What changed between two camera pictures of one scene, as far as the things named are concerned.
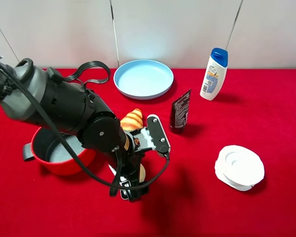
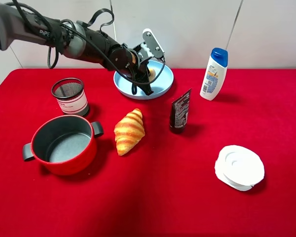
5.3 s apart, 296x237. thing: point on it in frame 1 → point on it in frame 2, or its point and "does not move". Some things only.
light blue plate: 143,79 does not move
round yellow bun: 142,173 → 152,74
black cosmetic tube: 179,111 does not move
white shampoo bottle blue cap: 214,76 does not move
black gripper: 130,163 → 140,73
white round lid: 239,168 does not move
